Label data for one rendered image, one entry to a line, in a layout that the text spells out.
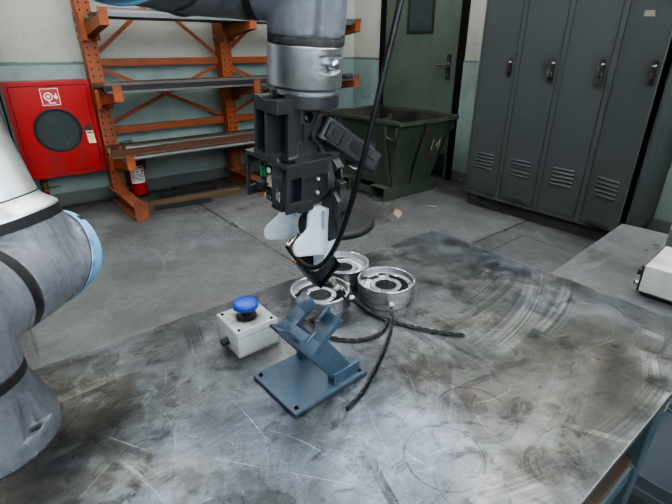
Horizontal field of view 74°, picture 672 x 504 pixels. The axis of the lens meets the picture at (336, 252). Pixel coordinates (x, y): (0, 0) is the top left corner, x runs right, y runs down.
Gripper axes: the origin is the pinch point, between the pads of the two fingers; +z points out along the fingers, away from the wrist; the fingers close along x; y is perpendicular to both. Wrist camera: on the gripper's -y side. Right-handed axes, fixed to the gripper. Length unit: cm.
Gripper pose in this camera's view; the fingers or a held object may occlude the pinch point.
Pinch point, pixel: (311, 254)
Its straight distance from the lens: 56.9
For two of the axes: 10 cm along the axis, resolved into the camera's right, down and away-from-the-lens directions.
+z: -0.7, 8.7, 4.8
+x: 7.1, 3.8, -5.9
